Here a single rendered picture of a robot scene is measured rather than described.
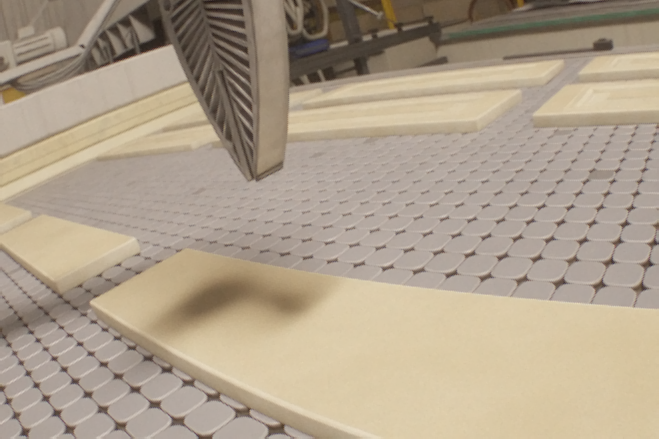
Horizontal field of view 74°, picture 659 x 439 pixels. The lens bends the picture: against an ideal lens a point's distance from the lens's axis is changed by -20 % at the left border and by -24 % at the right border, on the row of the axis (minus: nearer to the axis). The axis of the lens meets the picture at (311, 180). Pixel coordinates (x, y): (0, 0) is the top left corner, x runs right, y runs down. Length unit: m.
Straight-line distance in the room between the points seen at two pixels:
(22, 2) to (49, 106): 4.69
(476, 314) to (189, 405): 0.18
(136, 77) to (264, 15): 1.95
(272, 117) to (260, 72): 0.03
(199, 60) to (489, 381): 0.22
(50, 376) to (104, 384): 0.07
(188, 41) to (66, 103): 1.77
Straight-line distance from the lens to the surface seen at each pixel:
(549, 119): 0.72
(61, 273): 0.64
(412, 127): 0.82
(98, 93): 2.11
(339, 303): 0.35
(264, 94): 0.26
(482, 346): 0.28
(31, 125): 2.01
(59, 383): 0.43
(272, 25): 0.25
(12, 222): 1.24
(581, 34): 3.93
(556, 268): 0.37
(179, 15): 0.31
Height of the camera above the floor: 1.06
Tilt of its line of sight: 15 degrees down
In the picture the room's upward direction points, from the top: 16 degrees counter-clockwise
